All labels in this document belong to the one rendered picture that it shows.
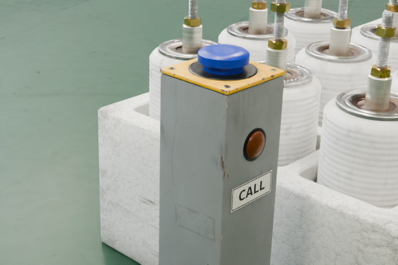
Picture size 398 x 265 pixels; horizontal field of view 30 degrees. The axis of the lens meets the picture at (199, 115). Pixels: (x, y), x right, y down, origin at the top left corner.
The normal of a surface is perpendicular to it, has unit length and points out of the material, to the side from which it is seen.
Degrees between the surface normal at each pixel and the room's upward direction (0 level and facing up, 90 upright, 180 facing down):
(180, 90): 90
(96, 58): 0
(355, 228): 90
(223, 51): 0
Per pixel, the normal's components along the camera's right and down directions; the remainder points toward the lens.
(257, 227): 0.73, 0.27
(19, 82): 0.03, -0.93
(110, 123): -0.68, 0.26
